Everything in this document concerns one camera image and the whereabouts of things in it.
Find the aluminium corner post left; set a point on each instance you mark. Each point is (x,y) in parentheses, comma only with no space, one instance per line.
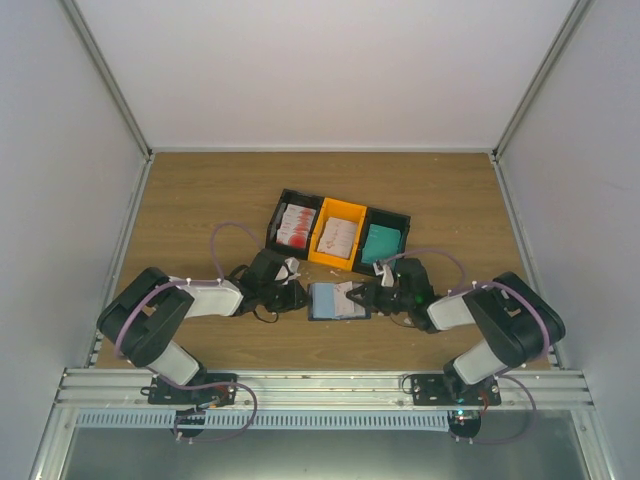
(82,29)

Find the red white card stack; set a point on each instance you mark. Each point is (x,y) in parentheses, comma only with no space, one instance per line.
(295,226)

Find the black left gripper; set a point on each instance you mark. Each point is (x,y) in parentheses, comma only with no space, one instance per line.
(294,298)

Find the aluminium corner post right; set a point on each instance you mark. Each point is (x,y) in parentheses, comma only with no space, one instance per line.
(569,26)

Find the yellow middle card bin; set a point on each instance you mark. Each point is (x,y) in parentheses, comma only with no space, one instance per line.
(338,209)

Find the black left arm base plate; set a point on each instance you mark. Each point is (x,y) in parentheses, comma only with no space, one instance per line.
(213,389)

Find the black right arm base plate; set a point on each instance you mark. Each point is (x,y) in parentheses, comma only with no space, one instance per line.
(434,389)

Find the teal card stack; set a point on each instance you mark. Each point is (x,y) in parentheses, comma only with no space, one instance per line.
(381,242)

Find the black right card bin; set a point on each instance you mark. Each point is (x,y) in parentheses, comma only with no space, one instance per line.
(386,218)

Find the white blossom VIP card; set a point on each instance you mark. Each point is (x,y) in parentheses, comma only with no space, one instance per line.
(344,308)

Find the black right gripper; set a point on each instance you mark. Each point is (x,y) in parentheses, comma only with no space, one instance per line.
(370,292)

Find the black left card bin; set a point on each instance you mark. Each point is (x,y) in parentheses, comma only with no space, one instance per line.
(298,198)

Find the black card bin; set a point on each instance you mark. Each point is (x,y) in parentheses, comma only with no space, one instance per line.
(298,198)
(386,218)

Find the aluminium corner post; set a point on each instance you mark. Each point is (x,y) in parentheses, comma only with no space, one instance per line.
(82,29)
(569,26)

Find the blue card holder wallet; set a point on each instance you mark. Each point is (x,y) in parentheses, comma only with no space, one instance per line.
(321,305)

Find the grey slotted cable duct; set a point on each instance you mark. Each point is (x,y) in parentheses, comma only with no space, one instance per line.
(268,420)

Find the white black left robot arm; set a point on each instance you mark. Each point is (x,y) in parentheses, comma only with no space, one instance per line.
(142,320)

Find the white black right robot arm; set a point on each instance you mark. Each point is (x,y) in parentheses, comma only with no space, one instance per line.
(516,324)

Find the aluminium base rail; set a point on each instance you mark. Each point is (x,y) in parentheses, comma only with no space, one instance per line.
(319,390)

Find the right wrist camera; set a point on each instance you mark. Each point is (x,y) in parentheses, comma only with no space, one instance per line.
(384,273)

